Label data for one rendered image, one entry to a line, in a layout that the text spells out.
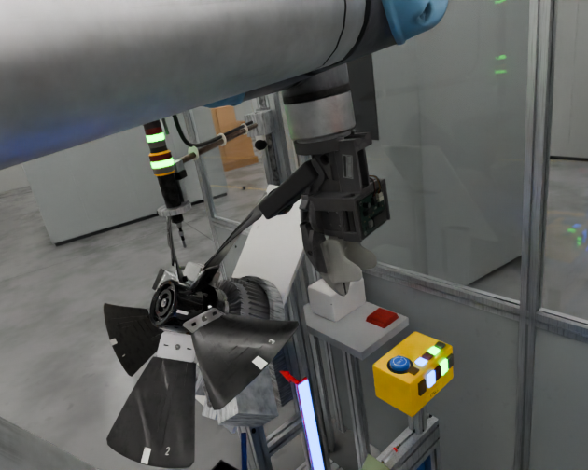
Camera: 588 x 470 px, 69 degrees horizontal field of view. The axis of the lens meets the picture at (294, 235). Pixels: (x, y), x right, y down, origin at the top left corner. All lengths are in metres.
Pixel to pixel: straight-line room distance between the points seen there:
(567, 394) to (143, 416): 1.09
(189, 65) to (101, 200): 6.34
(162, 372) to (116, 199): 5.52
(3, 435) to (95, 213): 6.26
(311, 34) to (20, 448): 0.27
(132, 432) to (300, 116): 0.87
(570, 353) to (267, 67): 1.21
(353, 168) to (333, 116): 0.06
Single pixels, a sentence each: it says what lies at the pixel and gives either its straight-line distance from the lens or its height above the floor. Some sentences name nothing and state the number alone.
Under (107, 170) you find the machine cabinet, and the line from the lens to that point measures 6.48.
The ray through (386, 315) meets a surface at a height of 0.88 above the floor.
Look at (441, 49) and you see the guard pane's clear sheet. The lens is 1.25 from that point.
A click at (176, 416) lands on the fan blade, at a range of 1.11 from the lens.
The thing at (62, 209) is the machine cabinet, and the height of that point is 0.47.
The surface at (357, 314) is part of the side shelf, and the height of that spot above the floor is 0.86.
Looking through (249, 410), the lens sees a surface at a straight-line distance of 1.07.
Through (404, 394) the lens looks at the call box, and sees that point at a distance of 0.98.
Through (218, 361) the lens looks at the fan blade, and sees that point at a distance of 0.91.
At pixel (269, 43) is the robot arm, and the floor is 1.70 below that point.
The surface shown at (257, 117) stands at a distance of 1.44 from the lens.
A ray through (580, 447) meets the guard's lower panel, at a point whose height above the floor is 0.62.
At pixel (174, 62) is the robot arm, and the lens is 0.18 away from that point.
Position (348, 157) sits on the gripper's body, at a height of 1.60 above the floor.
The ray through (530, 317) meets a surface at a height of 0.98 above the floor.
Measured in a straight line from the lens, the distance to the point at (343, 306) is 1.53.
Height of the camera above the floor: 1.69
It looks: 21 degrees down
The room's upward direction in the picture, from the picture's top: 10 degrees counter-clockwise
